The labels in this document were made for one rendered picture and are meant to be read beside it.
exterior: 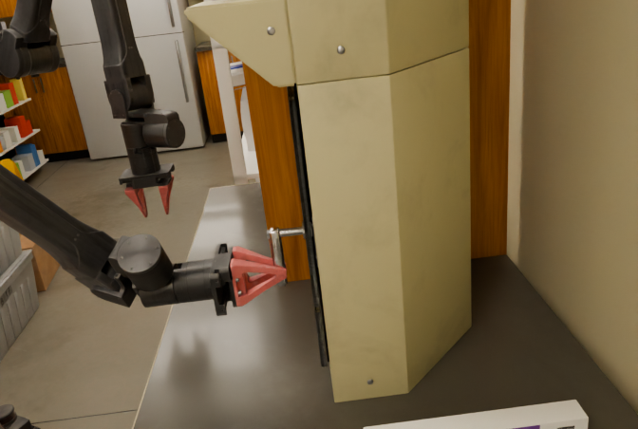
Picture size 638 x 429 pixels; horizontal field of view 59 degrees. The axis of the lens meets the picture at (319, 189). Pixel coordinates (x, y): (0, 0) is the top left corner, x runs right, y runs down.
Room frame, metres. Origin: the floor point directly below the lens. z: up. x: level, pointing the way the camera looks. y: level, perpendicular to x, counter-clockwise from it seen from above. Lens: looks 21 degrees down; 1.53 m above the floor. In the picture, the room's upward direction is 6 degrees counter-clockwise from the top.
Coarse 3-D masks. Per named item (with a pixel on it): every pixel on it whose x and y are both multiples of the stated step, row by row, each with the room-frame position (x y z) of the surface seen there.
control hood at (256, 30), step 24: (216, 0) 0.81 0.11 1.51; (240, 0) 0.70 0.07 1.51; (264, 0) 0.66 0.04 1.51; (216, 24) 0.66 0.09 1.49; (240, 24) 0.66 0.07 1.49; (264, 24) 0.66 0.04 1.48; (288, 24) 0.67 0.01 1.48; (240, 48) 0.66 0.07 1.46; (264, 48) 0.66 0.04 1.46; (288, 48) 0.66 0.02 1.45; (264, 72) 0.66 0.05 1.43; (288, 72) 0.66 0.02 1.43
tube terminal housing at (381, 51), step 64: (320, 0) 0.66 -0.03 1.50; (384, 0) 0.67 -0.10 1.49; (448, 0) 0.77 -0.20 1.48; (320, 64) 0.66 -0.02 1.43; (384, 64) 0.67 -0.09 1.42; (448, 64) 0.77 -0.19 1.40; (320, 128) 0.66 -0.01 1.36; (384, 128) 0.67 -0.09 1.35; (448, 128) 0.76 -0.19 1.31; (320, 192) 0.66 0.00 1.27; (384, 192) 0.67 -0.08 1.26; (448, 192) 0.76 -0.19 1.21; (320, 256) 0.66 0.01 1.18; (384, 256) 0.67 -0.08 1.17; (448, 256) 0.76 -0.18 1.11; (384, 320) 0.66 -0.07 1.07; (448, 320) 0.75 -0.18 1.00; (384, 384) 0.66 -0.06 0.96
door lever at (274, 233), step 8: (272, 232) 0.71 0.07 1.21; (280, 232) 0.71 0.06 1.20; (288, 232) 0.71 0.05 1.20; (296, 232) 0.71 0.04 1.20; (304, 232) 0.70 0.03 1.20; (272, 240) 0.71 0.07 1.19; (280, 240) 0.71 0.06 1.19; (272, 248) 0.71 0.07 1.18; (280, 248) 0.71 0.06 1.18; (272, 256) 0.71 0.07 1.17; (280, 256) 0.71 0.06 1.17; (280, 264) 0.71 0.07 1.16
